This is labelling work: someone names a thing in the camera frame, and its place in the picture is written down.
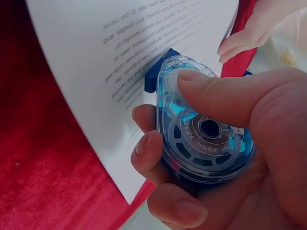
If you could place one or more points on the person's left hand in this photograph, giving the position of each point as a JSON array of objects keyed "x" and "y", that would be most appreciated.
[{"x": 263, "y": 26}]

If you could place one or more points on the blue transparent correction tape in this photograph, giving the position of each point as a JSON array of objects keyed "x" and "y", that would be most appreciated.
[{"x": 204, "y": 165}]

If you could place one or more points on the person's left fingers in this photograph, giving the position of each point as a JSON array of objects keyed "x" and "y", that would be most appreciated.
[{"x": 236, "y": 45}]

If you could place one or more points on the person's right thumb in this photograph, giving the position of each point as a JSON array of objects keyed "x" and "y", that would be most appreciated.
[{"x": 223, "y": 95}]

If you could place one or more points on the white printed paper sheet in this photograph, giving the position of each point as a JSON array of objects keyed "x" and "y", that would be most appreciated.
[{"x": 79, "y": 60}]

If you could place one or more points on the person's right hand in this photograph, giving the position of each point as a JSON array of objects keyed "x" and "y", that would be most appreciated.
[{"x": 283, "y": 153}]

